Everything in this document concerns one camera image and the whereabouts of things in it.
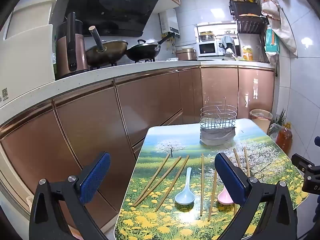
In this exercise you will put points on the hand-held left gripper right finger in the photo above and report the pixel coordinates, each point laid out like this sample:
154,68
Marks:
230,177

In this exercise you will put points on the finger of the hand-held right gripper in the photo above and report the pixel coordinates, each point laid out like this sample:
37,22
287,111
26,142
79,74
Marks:
317,140
300,161

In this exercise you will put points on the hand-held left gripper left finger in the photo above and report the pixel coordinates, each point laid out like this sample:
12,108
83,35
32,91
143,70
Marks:
95,177

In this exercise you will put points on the pink ceramic spoon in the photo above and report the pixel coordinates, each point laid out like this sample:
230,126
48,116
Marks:
223,197

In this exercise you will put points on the wooden chopsticks pair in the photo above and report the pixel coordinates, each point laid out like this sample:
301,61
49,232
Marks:
247,161

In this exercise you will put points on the light blue ceramic spoon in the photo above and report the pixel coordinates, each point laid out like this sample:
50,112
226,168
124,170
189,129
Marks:
184,197

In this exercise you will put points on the large amber oil bottle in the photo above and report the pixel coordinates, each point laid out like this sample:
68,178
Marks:
283,140

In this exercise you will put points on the crumpled plastic bag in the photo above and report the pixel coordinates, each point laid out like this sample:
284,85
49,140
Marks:
273,130

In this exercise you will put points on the row of brown base cabinets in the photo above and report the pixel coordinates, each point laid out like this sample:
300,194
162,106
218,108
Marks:
87,130

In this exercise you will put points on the beige trash bin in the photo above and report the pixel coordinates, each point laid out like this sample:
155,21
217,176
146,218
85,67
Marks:
261,123

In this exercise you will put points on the white stone kitchen countertop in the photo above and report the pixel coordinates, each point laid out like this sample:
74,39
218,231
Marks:
100,80

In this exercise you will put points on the white woven sack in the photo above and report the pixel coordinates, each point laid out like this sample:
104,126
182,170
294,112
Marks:
287,37

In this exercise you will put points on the teal hanging bag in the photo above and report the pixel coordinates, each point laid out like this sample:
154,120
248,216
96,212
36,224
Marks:
272,42

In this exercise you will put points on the yellow cooking oil bottle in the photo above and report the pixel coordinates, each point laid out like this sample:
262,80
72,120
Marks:
247,54

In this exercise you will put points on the bronze wok with lid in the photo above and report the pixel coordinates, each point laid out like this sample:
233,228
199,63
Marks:
107,52

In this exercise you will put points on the rose gold kitchen appliance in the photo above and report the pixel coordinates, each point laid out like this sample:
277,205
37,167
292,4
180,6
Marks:
63,55

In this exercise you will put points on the gas stove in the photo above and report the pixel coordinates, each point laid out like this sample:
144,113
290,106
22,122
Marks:
145,60

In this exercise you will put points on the brown rice cooker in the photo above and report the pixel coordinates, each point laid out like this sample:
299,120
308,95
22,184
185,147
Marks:
186,55

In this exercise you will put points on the white microwave oven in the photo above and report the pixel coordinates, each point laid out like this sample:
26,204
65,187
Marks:
207,48

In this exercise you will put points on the pile of white round food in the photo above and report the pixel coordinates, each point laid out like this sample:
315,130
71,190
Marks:
172,59

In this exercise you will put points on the black wok with lid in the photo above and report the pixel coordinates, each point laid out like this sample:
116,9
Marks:
142,52

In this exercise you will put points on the grey blue towel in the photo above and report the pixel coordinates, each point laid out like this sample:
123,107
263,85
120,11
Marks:
226,41

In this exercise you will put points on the white refrigerator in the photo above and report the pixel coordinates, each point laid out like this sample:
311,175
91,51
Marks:
25,55

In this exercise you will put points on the steel pot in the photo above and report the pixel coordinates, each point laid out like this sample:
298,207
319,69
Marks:
207,37

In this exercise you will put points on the black kitchen rack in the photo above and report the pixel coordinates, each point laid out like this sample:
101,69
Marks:
250,7

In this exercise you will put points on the white gas water heater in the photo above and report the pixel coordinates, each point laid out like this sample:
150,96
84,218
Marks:
170,22

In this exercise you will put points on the black range hood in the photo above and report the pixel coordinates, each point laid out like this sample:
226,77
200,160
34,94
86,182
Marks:
110,7

